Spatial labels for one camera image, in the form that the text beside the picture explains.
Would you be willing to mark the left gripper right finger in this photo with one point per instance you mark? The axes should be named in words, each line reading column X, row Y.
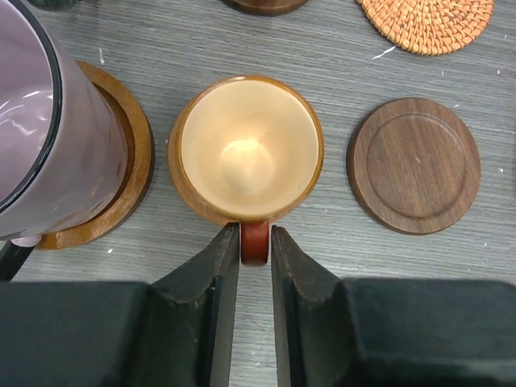
column 314, row 338

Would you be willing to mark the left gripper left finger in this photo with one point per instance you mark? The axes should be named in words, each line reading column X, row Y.
column 192, row 322

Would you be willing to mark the small orange cup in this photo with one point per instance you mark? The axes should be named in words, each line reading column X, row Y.
column 252, row 149

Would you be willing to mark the orange wooden coaster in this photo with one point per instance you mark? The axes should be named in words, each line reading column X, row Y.
column 179, row 181

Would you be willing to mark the purple transparent cup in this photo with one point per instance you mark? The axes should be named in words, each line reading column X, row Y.
column 63, row 151

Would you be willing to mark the dark brown wooden coaster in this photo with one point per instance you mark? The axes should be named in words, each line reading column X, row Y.
column 265, row 7

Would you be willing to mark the light woven coaster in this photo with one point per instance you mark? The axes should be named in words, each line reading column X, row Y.
column 429, row 27

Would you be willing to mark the grey mug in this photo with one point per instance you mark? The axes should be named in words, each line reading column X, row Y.
column 54, row 5

